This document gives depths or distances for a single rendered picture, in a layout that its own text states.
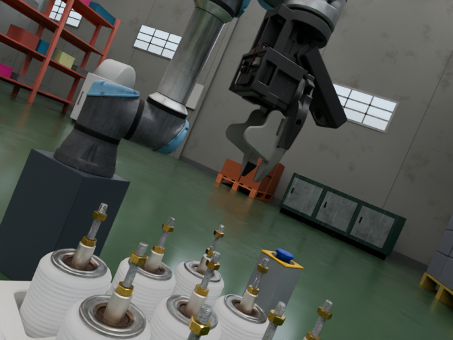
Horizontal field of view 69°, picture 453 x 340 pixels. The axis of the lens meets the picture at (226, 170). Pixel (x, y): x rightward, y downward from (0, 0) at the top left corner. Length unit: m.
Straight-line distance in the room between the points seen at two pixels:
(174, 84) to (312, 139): 6.73
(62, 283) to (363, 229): 5.28
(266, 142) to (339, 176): 7.00
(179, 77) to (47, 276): 0.58
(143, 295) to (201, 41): 0.62
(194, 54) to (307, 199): 4.82
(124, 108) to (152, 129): 0.09
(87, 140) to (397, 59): 7.58
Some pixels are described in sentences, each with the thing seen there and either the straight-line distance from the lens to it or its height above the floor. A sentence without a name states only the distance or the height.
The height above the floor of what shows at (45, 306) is 0.21.
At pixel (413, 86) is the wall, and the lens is 7.94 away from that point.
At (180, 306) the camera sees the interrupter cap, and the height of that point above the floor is 0.25.
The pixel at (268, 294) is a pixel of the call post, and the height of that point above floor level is 0.24.
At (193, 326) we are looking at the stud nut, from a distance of 0.30.
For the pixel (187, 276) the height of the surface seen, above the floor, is 0.25.
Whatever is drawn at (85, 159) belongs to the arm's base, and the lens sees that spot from 0.86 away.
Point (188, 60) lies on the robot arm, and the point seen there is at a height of 0.66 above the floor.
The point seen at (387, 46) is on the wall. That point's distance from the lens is 8.19.
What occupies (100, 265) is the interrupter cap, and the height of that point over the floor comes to 0.25.
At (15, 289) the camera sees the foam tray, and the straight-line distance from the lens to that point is 0.57.
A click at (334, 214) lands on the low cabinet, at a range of 5.55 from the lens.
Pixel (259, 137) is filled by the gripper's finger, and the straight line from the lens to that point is 0.41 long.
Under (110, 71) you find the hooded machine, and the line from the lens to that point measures 6.23.
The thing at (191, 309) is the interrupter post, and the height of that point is 0.26.
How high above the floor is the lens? 0.46
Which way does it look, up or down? 2 degrees down
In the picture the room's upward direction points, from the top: 23 degrees clockwise
